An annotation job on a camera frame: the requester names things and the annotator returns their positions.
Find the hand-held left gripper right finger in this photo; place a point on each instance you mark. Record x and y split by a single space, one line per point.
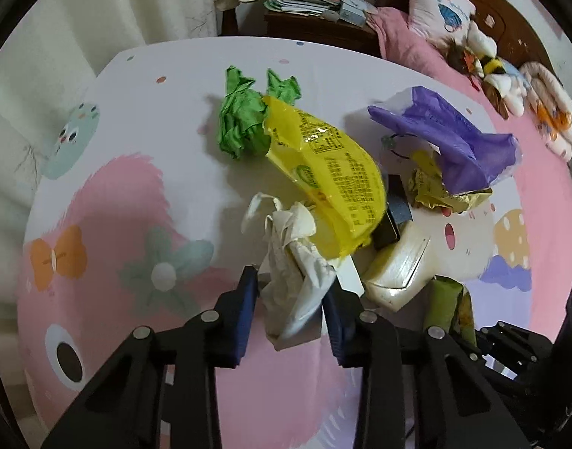
337 332

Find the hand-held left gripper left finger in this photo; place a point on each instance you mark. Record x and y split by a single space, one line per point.
241 322

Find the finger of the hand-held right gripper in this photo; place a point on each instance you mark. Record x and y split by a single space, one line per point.
510 339

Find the white tissue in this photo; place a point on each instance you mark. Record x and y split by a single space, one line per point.
290 280

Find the green foil wrapper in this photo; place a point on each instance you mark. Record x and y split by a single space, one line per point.
445 304

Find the yellow-green paper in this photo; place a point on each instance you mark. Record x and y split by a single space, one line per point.
431 191

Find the green paper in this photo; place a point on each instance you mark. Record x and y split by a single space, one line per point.
241 117

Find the cream and green box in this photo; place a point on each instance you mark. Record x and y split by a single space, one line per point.
398 266

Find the yellow plastic wrapper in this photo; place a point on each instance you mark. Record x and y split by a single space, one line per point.
333 173

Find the printed cartoon tablecloth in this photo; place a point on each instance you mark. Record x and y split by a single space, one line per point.
127 196

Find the purple plastic bag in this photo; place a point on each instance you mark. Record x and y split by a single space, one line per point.
454 145

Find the white and blue plush toy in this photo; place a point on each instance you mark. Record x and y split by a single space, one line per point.
510 86

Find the striped bee plush toy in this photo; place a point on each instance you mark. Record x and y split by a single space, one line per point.
494 65

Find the plush toy animals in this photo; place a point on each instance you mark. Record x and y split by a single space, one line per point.
459 54

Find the white dog plush toy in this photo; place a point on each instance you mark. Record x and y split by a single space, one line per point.
482 42

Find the dark wooden nightstand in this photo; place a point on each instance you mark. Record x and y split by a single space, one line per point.
314 28

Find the light blue box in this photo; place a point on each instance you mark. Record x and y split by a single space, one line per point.
356 9

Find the dark wooden headboard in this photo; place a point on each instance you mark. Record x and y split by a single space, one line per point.
506 14

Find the white printed pillow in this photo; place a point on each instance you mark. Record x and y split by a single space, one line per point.
435 4

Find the cream leaf print curtain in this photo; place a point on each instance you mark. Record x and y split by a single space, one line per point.
103 9

